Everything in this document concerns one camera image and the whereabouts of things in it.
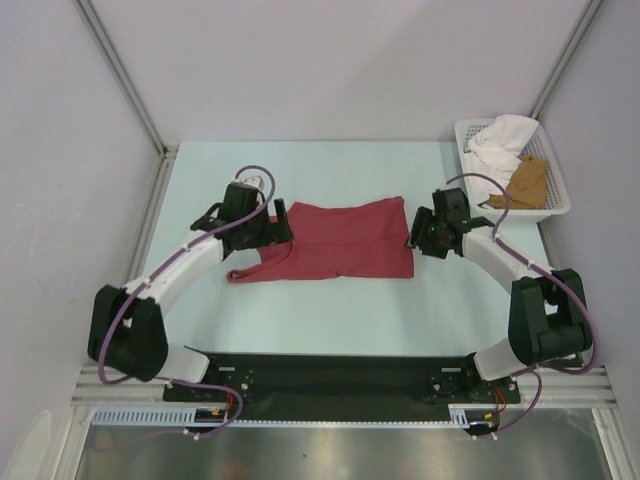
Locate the white tank top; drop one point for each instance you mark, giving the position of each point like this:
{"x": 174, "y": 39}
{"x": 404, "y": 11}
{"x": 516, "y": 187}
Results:
{"x": 493, "y": 152}

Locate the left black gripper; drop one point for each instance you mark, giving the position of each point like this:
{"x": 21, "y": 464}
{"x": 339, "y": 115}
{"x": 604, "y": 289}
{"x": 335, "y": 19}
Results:
{"x": 266, "y": 238}

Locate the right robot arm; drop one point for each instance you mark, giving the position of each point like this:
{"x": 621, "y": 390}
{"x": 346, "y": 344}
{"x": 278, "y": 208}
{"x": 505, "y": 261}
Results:
{"x": 548, "y": 318}

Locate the aluminium frame post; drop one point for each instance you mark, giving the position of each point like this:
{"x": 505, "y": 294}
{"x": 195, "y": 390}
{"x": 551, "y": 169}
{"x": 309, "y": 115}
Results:
{"x": 164, "y": 155}
{"x": 578, "y": 35}

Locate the white cable duct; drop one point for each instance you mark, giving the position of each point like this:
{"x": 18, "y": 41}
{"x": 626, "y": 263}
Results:
{"x": 203, "y": 417}

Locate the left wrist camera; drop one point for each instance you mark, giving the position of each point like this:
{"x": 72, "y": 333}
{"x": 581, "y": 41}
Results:
{"x": 255, "y": 182}

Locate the left aluminium frame post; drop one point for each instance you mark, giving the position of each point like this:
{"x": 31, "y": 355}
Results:
{"x": 164, "y": 155}

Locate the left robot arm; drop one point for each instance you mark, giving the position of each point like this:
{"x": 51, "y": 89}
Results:
{"x": 128, "y": 331}

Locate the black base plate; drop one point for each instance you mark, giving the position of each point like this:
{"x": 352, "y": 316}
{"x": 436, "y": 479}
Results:
{"x": 353, "y": 389}

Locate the tan tank top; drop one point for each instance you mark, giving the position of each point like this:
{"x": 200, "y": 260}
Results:
{"x": 527, "y": 188}

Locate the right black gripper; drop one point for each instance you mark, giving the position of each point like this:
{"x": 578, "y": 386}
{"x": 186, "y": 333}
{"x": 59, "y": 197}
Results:
{"x": 419, "y": 230}

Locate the right aluminium frame post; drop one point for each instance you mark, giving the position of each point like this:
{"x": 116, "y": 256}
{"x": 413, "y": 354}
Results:
{"x": 578, "y": 35}

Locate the red tank top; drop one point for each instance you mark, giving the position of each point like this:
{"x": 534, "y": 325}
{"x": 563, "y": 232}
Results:
{"x": 367, "y": 241}

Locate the white plastic basket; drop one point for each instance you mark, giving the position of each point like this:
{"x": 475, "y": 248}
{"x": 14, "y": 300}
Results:
{"x": 480, "y": 187}

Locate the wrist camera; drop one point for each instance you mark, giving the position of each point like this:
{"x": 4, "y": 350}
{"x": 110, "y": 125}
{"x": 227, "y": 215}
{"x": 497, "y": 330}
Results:
{"x": 255, "y": 182}
{"x": 442, "y": 190}

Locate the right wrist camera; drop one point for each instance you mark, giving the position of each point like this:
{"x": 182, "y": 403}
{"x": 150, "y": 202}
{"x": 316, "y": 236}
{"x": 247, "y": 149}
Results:
{"x": 442, "y": 190}

